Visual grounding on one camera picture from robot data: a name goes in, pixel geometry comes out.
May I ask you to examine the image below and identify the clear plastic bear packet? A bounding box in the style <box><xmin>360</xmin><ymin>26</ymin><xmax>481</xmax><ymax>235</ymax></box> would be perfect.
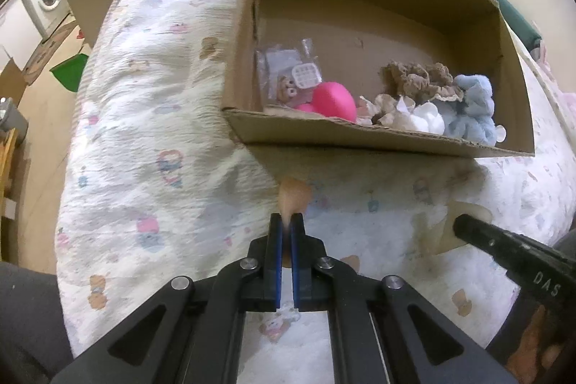
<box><xmin>256</xmin><ymin>37</ymin><xmax>323</xmax><ymax>111</ymax></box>

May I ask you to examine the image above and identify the brown cardboard box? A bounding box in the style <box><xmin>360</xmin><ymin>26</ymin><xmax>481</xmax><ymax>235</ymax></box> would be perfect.
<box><xmin>221</xmin><ymin>0</ymin><xmax>536</xmax><ymax>160</ymax></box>

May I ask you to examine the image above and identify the brown doormat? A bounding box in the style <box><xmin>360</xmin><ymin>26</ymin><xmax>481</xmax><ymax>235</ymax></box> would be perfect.
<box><xmin>22</xmin><ymin>23</ymin><xmax>76</xmax><ymax>75</ymax></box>

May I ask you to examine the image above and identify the pink cloth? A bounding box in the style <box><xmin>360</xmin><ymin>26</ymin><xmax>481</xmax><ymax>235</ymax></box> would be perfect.
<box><xmin>535</xmin><ymin>46</ymin><xmax>576</xmax><ymax>129</ymax></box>

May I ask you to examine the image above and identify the green dustpan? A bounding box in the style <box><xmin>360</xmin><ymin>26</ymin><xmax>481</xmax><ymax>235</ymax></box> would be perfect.
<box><xmin>49</xmin><ymin>52</ymin><xmax>91</xmax><ymax>93</ymax></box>

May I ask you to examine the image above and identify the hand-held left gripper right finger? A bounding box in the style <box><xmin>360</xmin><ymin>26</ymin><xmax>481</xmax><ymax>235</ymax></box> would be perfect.
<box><xmin>291</xmin><ymin>213</ymin><xmax>518</xmax><ymax>384</ymax></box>

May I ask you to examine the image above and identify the peach makeup puff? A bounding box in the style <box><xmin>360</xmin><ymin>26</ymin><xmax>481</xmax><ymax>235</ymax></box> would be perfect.
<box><xmin>278</xmin><ymin>177</ymin><xmax>314</xmax><ymax>228</ymax></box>

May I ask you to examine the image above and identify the white kitchen cabinet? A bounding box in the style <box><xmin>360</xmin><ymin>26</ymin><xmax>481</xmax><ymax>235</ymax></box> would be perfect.
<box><xmin>0</xmin><ymin>0</ymin><xmax>44</xmax><ymax>66</ymax></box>

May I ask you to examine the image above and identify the beige laundry bin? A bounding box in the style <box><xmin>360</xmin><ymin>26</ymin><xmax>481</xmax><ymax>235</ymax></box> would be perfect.
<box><xmin>67</xmin><ymin>0</ymin><xmax>123</xmax><ymax>48</ymax></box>

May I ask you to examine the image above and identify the white sock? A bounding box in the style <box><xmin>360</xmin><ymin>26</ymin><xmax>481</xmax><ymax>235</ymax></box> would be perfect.
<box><xmin>396</xmin><ymin>101</ymin><xmax>446</xmax><ymax>136</ymax></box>

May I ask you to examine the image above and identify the printed white bed quilt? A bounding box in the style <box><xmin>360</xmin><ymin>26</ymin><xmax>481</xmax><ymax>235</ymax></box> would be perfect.
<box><xmin>54</xmin><ymin>0</ymin><xmax>576</xmax><ymax>384</ymax></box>

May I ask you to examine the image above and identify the grey container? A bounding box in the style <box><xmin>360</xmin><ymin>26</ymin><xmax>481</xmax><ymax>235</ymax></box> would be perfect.
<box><xmin>0</xmin><ymin>96</ymin><xmax>30</xmax><ymax>134</ymax></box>

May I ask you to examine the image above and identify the pink round sponge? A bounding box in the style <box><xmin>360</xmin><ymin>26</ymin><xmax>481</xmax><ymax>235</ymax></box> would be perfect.
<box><xmin>294</xmin><ymin>81</ymin><xmax>359</xmax><ymax>124</ymax></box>

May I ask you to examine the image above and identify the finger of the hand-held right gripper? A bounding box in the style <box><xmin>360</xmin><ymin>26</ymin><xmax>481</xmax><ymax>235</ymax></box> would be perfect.
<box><xmin>451</xmin><ymin>214</ymin><xmax>576</xmax><ymax>313</ymax></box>

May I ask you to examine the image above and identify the person's left leg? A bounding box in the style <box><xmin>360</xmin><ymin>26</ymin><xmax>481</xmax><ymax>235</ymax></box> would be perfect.
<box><xmin>0</xmin><ymin>260</ymin><xmax>76</xmax><ymax>384</ymax></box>

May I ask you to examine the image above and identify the cardboard box on floor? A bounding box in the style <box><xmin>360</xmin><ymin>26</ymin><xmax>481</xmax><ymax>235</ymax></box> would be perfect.
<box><xmin>0</xmin><ymin>55</ymin><xmax>28</xmax><ymax>90</ymax></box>

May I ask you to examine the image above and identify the frilly brown scrunchie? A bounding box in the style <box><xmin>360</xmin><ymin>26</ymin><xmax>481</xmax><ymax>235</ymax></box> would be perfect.
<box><xmin>378</xmin><ymin>60</ymin><xmax>464</xmax><ymax>103</ymax></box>

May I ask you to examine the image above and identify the pale printed scrunchie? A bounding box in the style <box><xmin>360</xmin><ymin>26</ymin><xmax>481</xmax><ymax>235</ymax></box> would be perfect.
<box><xmin>357</xmin><ymin>94</ymin><xmax>412</xmax><ymax>128</ymax></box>

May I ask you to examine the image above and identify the blue plush toy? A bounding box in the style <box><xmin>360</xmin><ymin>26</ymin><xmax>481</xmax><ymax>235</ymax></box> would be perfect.
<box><xmin>443</xmin><ymin>73</ymin><xmax>507</xmax><ymax>146</ymax></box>

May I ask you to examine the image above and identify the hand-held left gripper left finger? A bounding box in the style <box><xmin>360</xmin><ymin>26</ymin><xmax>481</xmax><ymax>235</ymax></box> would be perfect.
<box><xmin>49</xmin><ymin>213</ymin><xmax>284</xmax><ymax>384</ymax></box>

